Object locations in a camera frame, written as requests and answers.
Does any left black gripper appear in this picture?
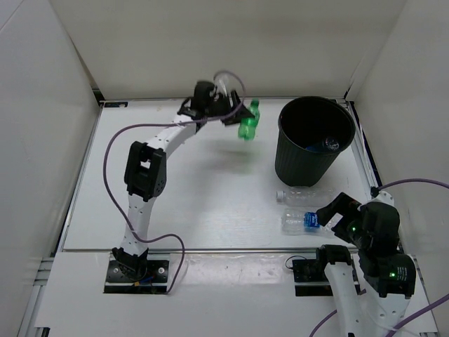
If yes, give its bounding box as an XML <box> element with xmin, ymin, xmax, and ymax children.
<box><xmin>206</xmin><ymin>89</ymin><xmax>255</xmax><ymax>126</ymax></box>

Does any green plastic bottle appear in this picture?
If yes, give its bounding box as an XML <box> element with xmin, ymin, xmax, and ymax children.
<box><xmin>238</xmin><ymin>99</ymin><xmax>260</xmax><ymax>140</ymax></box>

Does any blue label bottle white cap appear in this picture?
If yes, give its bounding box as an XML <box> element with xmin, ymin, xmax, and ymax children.
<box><xmin>306</xmin><ymin>136</ymin><xmax>340</xmax><ymax>153</ymax></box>

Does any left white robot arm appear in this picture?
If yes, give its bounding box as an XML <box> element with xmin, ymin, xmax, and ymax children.
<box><xmin>112</xmin><ymin>81</ymin><xmax>260</xmax><ymax>282</ymax></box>

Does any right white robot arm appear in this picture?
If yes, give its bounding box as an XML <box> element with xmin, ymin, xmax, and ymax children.
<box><xmin>315</xmin><ymin>192</ymin><xmax>416</xmax><ymax>336</ymax></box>

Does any dark green plastic bin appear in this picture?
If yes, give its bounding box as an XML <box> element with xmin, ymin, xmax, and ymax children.
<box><xmin>274</xmin><ymin>96</ymin><xmax>356</xmax><ymax>187</ymax></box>

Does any clear unlabelled plastic bottle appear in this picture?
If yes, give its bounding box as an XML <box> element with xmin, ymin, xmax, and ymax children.
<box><xmin>276</xmin><ymin>187</ymin><xmax>335</xmax><ymax>206</ymax></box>

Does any clear Aquafina bottle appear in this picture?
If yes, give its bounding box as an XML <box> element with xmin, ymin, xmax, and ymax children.
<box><xmin>281</xmin><ymin>209</ymin><xmax>330</xmax><ymax>236</ymax></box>

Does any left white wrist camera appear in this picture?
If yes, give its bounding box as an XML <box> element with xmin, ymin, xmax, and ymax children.
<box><xmin>213</xmin><ymin>74</ymin><xmax>229</xmax><ymax>97</ymax></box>

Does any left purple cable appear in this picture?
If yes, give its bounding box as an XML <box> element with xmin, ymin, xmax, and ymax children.
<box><xmin>102</xmin><ymin>71</ymin><xmax>246</xmax><ymax>295</ymax></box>

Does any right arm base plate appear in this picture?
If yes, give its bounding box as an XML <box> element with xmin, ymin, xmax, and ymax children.
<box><xmin>284</xmin><ymin>255</ymin><xmax>333</xmax><ymax>297</ymax></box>

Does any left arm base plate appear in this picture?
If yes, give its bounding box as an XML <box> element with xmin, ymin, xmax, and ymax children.
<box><xmin>103</xmin><ymin>254</ymin><xmax>170</xmax><ymax>295</ymax></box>

